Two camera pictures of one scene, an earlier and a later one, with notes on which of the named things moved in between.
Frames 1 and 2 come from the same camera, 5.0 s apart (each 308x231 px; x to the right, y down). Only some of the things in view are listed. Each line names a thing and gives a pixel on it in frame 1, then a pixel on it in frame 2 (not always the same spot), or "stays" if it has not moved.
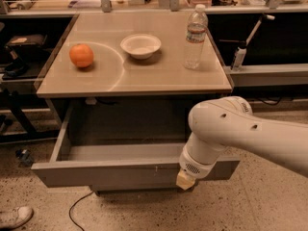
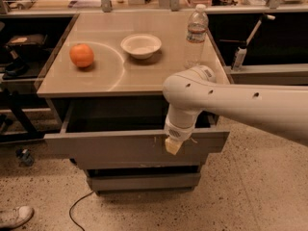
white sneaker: x=14 y=218 stays
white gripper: x=192 y=165 to x=178 y=133
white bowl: x=141 y=45 stays
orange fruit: x=81 y=55 stays
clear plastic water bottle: x=195 y=33 stays
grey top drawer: x=116 y=160 to x=130 y=127
